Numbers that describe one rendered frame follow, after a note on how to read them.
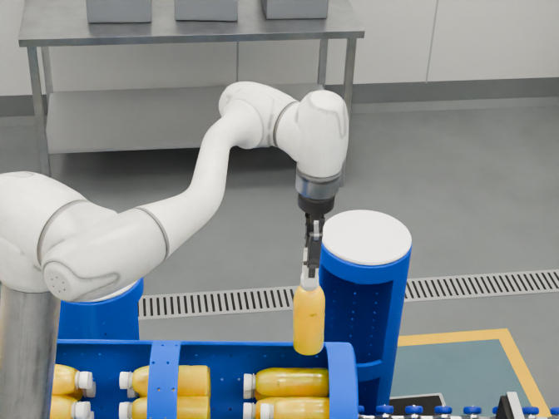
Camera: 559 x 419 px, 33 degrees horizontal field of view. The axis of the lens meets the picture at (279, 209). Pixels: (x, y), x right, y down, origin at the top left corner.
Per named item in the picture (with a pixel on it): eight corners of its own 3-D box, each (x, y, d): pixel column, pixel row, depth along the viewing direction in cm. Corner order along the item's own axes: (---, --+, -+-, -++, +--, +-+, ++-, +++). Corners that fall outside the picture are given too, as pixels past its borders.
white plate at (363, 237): (314, 211, 301) (314, 214, 302) (329, 264, 279) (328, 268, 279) (399, 207, 305) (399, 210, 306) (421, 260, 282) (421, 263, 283)
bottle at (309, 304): (289, 337, 219) (289, 274, 209) (319, 332, 220) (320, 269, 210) (297, 358, 213) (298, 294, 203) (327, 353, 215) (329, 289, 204)
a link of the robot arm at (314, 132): (356, 165, 190) (304, 141, 197) (363, 96, 181) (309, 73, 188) (324, 186, 183) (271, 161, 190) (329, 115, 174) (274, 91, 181)
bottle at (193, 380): (207, 369, 218) (126, 369, 217) (207, 400, 218) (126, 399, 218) (208, 362, 225) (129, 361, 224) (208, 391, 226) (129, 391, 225)
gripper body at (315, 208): (337, 202, 189) (333, 239, 195) (333, 179, 196) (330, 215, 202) (299, 201, 189) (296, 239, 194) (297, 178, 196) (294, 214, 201)
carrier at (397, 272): (299, 407, 352) (310, 468, 329) (313, 214, 302) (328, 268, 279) (374, 402, 356) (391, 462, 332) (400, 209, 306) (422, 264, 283)
